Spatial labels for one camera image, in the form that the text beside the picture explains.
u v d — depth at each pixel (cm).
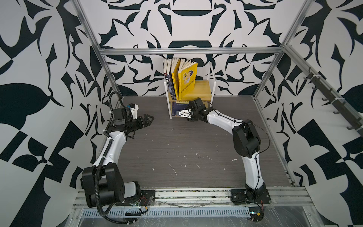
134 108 77
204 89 106
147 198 73
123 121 65
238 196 74
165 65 80
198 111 77
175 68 78
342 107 55
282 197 76
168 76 77
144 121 75
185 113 86
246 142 55
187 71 80
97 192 36
